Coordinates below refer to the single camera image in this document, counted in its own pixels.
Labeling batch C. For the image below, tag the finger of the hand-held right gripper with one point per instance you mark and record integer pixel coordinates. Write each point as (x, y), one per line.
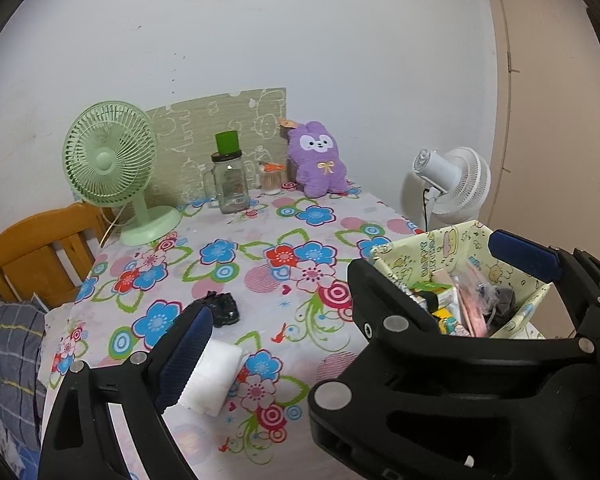
(380, 305)
(525, 260)

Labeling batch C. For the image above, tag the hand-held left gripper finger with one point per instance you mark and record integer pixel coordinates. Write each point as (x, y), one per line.
(182, 355)

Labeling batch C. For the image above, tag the white sponge block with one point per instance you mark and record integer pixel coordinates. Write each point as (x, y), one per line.
(215, 375)

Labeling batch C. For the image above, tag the cartoon print fabric storage box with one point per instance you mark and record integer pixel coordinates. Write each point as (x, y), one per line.
(410, 255)

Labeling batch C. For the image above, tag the pink striped packet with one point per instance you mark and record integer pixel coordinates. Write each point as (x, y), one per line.
(467, 305)

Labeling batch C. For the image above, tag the dark cloth item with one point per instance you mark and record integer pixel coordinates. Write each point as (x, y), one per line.
(500, 305)

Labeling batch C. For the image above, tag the green snack packet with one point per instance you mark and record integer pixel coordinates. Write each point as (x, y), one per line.
(432, 286)

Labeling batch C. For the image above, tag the small white box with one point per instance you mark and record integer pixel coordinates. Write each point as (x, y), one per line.
(437, 300)

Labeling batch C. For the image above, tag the black crumpled bag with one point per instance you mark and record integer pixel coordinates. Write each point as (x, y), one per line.
(220, 310)

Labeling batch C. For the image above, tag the yellow colourful snack packet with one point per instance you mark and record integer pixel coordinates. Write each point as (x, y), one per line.
(450, 324)

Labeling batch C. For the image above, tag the white floor fan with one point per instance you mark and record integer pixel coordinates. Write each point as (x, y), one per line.
(455, 180)

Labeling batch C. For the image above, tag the floral tablecloth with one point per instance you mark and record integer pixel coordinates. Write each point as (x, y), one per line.
(195, 232)

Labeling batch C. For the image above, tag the purple plush bunny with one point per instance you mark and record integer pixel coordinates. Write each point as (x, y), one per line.
(317, 165)

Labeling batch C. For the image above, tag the small jar with orange lid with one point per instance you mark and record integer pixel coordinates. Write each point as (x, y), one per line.
(271, 180)

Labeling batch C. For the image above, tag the blue plaid bedding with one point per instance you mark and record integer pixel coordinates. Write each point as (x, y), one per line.
(10, 350)

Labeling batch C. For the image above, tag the glass mug jar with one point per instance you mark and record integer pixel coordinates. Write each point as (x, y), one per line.
(230, 185)

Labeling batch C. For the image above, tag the beige door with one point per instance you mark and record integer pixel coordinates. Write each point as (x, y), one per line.
(555, 85)

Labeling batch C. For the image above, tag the wooden bed headboard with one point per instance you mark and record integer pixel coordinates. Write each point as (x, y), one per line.
(35, 250)

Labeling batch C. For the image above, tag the green desk fan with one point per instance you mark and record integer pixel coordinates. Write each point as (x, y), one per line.
(105, 160)

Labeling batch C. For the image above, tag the green plastic cup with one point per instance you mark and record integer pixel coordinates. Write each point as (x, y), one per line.
(227, 142)

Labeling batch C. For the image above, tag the green patterned board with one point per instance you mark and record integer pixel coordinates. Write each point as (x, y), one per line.
(195, 125)

